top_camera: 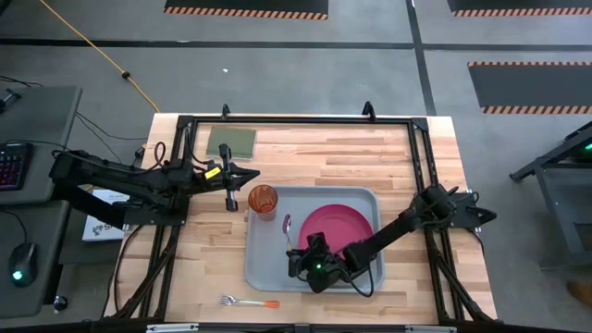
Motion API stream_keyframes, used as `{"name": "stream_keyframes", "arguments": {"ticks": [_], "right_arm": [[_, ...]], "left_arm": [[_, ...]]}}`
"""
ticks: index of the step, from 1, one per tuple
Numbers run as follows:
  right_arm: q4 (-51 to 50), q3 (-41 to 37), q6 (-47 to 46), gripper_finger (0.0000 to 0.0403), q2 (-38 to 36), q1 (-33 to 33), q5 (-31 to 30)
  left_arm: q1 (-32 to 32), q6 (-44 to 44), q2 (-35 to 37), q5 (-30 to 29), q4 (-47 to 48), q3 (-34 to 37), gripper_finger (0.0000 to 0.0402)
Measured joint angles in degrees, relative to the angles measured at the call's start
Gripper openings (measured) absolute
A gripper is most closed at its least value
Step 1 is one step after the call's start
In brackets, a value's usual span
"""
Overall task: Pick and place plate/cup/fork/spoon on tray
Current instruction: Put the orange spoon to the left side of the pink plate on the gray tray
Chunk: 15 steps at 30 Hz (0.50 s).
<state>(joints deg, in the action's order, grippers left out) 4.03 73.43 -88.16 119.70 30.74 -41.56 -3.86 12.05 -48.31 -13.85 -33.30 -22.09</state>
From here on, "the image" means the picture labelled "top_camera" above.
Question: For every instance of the silver metal bracket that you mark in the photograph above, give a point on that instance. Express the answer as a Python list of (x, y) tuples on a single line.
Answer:
[(431, 329), (172, 328)]

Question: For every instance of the white printed box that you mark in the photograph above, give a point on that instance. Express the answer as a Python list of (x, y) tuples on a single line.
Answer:
[(104, 230)]

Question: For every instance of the grey plastic tray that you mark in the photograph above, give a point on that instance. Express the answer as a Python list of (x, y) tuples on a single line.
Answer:
[(268, 259)]

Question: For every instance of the shiny metal spoon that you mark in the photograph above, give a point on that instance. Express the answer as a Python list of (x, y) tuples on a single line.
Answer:
[(287, 223)]

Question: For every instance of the black hazard-striped floor mat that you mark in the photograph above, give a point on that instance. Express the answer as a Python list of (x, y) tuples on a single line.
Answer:
[(522, 4), (245, 5), (532, 85)]

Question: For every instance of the orange faceted plastic cup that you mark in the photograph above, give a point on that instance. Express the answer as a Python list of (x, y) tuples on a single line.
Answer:
[(262, 199)]

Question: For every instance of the black round knob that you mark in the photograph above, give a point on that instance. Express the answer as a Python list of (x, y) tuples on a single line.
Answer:
[(60, 303)]

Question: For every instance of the black aluminium rig frame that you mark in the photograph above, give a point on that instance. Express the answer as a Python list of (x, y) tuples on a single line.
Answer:
[(300, 120)]

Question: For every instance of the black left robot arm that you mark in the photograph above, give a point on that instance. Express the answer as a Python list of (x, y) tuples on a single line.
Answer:
[(115, 178)]

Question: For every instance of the pink plastic plate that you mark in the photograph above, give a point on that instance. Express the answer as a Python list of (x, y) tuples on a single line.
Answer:
[(337, 226)]

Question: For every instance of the green notebook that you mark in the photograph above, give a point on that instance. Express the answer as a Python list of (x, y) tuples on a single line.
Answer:
[(240, 141)]

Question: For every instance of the black computer mouse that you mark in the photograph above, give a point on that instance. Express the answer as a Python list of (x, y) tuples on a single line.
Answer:
[(23, 263)]

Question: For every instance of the backlit black keyboard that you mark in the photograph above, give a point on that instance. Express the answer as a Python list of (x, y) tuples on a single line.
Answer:
[(14, 166)]

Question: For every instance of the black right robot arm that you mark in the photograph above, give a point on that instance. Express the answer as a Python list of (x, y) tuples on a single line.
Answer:
[(393, 229)]

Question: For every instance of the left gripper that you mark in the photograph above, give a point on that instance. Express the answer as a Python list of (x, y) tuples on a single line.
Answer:
[(208, 178)]

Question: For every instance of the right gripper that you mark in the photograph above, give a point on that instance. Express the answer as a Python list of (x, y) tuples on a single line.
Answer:
[(320, 274)]

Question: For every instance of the grey desk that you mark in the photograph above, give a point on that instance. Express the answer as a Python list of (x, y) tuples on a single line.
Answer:
[(41, 115)]

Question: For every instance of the dark metal side table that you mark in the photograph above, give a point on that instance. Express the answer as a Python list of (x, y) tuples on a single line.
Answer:
[(559, 194)]

